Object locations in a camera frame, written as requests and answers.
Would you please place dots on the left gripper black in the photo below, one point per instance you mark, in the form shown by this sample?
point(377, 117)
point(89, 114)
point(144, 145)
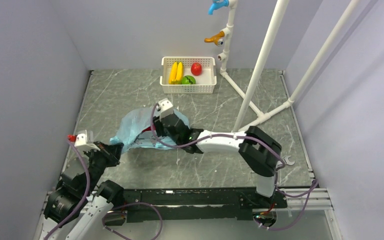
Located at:
point(112, 152)

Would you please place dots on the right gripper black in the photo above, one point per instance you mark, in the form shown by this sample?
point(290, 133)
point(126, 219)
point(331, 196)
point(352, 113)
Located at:
point(158, 126)

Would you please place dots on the light blue plastic bag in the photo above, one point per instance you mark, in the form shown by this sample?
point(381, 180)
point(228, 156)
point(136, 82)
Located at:
point(134, 133)

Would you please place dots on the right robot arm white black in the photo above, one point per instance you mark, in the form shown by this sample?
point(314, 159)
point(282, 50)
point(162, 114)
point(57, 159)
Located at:
point(259, 150)

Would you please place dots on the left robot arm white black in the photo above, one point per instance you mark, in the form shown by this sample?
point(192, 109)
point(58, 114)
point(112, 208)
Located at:
point(79, 201)

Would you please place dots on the green fake watermelon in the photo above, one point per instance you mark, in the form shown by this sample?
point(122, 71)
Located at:
point(188, 80)

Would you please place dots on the yellow fake banana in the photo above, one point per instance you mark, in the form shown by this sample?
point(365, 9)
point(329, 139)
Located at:
point(176, 73)

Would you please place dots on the red fake apple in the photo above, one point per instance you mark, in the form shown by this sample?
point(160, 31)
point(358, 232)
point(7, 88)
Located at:
point(196, 69)

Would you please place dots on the white plastic basket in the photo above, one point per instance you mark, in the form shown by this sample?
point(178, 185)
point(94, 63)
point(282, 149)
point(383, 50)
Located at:
point(205, 83)

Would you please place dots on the orange faucet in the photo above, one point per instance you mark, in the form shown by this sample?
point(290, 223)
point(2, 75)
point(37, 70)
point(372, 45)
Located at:
point(217, 39)

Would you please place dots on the silver wrench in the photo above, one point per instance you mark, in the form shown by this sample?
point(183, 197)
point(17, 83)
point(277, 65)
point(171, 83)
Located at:
point(288, 161)

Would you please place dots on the blue faucet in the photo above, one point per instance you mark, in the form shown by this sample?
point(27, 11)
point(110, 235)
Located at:
point(217, 4)

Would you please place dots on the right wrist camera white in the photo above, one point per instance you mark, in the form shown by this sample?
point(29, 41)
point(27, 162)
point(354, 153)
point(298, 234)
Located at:
point(165, 108)

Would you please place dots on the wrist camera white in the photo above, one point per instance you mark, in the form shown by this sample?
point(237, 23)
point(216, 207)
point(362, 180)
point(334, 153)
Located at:
point(165, 108)
point(83, 141)

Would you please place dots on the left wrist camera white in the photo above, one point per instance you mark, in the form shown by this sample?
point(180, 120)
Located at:
point(83, 141)

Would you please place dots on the white PVC pipe frame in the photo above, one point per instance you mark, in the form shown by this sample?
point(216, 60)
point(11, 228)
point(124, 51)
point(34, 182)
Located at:
point(249, 114)

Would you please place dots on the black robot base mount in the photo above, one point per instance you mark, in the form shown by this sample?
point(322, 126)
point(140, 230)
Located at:
point(240, 203)

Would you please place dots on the aluminium rail frame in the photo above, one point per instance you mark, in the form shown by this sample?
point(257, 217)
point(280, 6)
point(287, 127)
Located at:
point(298, 199)

